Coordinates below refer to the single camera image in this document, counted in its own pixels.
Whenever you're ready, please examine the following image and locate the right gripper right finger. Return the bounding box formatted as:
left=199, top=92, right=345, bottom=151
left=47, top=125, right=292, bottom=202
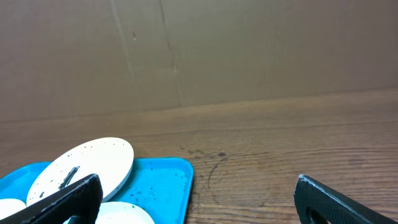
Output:
left=294, top=174, right=397, bottom=224

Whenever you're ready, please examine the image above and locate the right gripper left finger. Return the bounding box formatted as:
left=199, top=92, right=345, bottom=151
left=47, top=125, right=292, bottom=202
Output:
left=1, top=174, right=103, bottom=224

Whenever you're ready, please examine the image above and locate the white plate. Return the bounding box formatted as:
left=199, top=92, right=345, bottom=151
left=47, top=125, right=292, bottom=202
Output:
left=26, top=137, right=134, bottom=206

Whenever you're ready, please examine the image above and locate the yellow-green plate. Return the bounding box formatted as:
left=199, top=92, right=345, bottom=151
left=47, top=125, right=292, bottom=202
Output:
left=0, top=198, right=26, bottom=220

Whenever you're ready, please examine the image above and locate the teal plastic tray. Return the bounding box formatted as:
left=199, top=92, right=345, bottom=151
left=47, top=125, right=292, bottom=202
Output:
left=1, top=157, right=194, bottom=224

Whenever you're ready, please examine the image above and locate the light blue plate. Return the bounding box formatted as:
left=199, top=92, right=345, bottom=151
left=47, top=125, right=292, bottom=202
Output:
left=63, top=201, right=155, bottom=224

